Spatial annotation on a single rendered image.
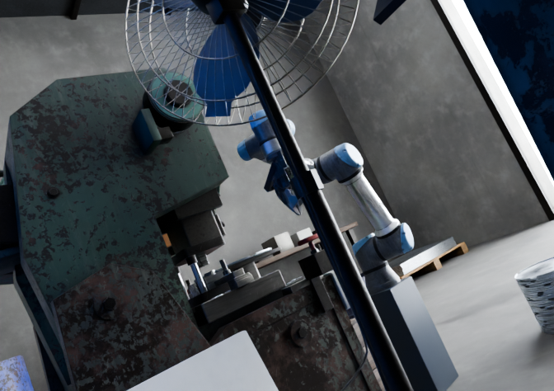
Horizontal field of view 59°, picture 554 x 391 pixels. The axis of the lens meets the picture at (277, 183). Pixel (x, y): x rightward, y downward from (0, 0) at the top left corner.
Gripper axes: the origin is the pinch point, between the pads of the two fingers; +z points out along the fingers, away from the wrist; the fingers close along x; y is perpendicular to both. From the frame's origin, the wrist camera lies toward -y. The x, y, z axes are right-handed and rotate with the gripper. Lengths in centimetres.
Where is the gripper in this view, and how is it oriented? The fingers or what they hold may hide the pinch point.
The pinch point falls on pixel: (297, 212)
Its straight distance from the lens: 158.5
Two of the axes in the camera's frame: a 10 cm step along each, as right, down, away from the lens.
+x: 7.7, -2.4, 5.9
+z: 4.0, 9.0, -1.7
